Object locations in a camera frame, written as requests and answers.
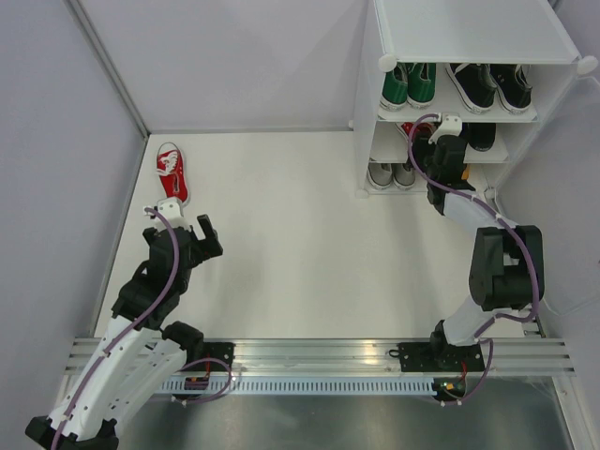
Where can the red sneaker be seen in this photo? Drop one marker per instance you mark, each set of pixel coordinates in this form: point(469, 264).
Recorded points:
point(170, 168)
point(423, 130)

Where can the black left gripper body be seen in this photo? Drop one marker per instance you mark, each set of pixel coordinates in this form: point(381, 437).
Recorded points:
point(195, 259)

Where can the green sneaker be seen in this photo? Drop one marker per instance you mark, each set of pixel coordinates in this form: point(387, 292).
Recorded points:
point(395, 88)
point(421, 84)

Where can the aluminium corner frame post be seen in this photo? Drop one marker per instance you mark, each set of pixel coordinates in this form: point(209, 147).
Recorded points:
point(93, 39)

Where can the aluminium mounting rail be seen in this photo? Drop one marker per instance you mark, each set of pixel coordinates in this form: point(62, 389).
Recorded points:
point(511, 357)

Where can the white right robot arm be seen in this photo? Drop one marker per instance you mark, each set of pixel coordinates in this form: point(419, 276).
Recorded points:
point(507, 267)

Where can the white slotted cable duct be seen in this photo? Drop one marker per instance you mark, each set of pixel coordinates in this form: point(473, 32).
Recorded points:
point(309, 386)

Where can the white shoe cabinet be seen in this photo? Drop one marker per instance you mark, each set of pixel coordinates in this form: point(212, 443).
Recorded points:
point(544, 163)

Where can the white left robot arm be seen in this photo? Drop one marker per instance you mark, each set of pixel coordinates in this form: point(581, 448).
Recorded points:
point(138, 352)

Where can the orange sneaker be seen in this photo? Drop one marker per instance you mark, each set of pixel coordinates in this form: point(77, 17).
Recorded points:
point(466, 173)

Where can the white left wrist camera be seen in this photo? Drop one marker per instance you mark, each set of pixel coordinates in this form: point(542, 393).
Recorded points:
point(171, 211)

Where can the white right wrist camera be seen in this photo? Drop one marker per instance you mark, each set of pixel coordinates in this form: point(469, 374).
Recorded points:
point(450, 125)

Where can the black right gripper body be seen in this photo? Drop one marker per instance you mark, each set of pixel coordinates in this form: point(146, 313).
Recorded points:
point(426, 152)

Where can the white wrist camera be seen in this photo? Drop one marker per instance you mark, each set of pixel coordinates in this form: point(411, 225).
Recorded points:
point(450, 125)
point(171, 211)

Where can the grey sneaker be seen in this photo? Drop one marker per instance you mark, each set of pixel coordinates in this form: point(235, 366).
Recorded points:
point(403, 175)
point(380, 175)

